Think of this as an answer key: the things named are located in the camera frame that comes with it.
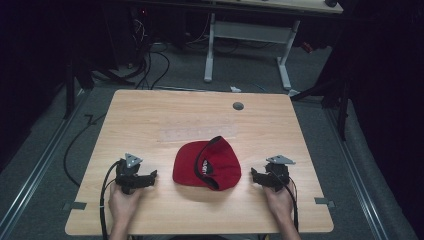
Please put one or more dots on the metal floor rail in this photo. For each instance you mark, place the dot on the metal floor rail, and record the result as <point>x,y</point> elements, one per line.
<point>35,168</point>
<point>358,180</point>

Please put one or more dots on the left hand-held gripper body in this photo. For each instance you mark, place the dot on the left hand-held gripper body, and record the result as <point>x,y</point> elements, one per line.
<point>128,173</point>

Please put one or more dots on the white metal frame desk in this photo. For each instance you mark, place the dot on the white metal frame desk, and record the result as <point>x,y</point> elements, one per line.
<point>253,33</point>

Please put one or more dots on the white floor scrap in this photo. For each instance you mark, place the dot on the white floor scrap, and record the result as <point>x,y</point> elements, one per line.
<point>235,89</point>

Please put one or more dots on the black metal stand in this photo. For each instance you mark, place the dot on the black metal stand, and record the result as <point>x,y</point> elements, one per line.
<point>333,96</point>
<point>75,83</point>

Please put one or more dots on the person's left hand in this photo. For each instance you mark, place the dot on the person's left hand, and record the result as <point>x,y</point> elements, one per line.
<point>122,204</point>

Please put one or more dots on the person's right hand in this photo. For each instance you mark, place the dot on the person's right hand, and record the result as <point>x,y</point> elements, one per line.
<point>280,201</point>

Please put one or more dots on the grey tape piece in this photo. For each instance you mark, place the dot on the grey tape piece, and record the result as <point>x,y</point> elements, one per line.
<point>75,206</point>
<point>324,201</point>

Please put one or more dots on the red baseball cap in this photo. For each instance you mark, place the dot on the red baseball cap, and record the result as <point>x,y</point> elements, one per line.
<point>207,165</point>

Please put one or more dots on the red floor object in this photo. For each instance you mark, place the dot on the red floor object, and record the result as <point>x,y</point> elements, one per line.
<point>307,47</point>

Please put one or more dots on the clear tape patch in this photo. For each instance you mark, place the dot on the clear tape patch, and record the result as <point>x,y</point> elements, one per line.
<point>198,132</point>

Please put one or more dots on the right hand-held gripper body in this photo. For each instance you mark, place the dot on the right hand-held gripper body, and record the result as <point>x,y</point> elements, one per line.
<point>276,175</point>

